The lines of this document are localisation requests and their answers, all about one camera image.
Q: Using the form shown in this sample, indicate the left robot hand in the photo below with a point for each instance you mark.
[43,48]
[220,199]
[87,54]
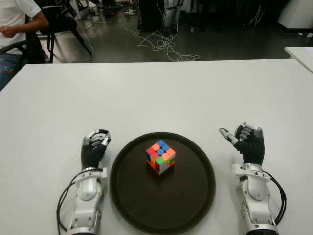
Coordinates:
[91,154]

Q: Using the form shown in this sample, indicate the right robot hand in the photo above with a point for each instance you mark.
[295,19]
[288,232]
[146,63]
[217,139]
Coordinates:
[252,149]

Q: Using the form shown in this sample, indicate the multicoloured Rubik's cube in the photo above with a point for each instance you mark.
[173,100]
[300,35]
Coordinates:
[160,156]

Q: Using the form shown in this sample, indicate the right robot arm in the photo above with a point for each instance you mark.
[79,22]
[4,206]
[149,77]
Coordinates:
[255,193]

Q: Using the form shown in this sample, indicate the dark brown round plate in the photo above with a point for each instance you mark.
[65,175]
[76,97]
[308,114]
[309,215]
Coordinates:
[161,200]

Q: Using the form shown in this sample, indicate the white side table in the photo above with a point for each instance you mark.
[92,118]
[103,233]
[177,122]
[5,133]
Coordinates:
[302,56]

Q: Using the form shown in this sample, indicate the black chair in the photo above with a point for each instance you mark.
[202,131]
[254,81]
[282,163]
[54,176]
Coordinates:
[61,24]

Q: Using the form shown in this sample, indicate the black folded metal stands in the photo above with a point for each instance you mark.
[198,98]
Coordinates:
[256,13]

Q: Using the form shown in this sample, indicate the white cabinet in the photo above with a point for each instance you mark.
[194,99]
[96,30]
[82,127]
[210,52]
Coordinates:
[297,14]

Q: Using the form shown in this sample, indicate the white power strip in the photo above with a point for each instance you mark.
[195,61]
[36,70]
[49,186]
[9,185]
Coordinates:
[130,11]

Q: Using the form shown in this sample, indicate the black wheeled cabinet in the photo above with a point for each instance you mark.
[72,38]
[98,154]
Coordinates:
[151,14]

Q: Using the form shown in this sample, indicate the person in white shirt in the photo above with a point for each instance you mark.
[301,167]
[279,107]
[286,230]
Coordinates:
[14,19]

